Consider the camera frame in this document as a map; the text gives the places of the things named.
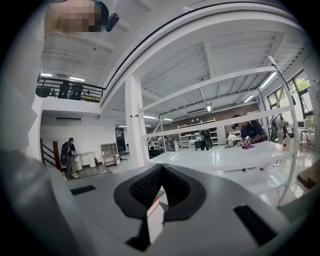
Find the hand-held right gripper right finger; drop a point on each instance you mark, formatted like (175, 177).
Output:
(187, 197)

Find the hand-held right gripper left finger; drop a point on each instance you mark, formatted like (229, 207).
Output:
(140, 190)

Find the white glossy table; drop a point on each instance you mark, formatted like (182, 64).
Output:
(200, 157)

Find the white cubby cabinet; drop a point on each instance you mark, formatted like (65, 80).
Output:
(109, 153)

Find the white waste bin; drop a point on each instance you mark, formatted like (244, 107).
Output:
(92, 160)

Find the white storage shelf unit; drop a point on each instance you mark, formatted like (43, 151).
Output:
(190, 136)

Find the purple flat item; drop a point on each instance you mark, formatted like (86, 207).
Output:
(247, 147)

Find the stair railing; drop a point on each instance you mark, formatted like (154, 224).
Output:
(50, 155)

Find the black balcony railing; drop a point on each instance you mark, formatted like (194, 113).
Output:
(75, 88)

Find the wooden furniture piece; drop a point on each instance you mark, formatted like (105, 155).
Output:
(310, 176)

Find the red stool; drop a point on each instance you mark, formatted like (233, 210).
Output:
(304, 138)

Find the person's head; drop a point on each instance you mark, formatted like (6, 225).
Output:
(70, 17)

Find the black head-worn camera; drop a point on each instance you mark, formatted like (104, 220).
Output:
(112, 22)

